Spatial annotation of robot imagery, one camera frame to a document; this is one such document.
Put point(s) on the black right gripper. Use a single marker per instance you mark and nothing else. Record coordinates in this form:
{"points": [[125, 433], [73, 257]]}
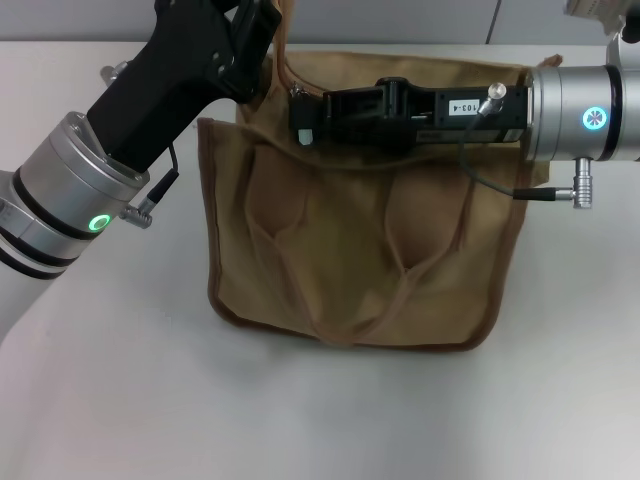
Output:
{"points": [[450, 127]]}

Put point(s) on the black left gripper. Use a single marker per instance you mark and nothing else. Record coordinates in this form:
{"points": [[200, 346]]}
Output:
{"points": [[170, 80]]}

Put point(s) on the silver metal zipper pull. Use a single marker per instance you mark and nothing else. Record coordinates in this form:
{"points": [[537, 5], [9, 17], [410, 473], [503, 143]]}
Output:
{"points": [[305, 137]]}

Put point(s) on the khaki canvas food bag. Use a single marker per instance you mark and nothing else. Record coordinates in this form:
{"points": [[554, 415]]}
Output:
{"points": [[350, 240]]}

